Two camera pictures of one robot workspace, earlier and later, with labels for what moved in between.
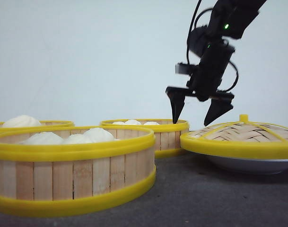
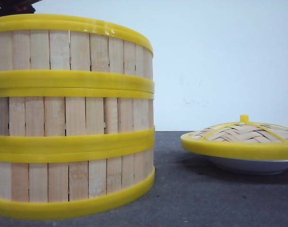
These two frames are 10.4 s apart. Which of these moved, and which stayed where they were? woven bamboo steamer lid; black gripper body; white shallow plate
Moved: black gripper body
Stayed: woven bamboo steamer lid; white shallow plate
